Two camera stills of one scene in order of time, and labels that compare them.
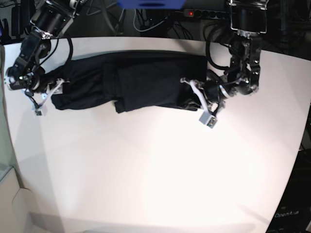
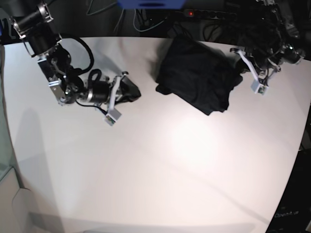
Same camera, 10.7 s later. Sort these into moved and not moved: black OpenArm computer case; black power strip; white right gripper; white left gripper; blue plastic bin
Moved: white left gripper; white right gripper
Not moved: blue plastic bin; black OpenArm computer case; black power strip
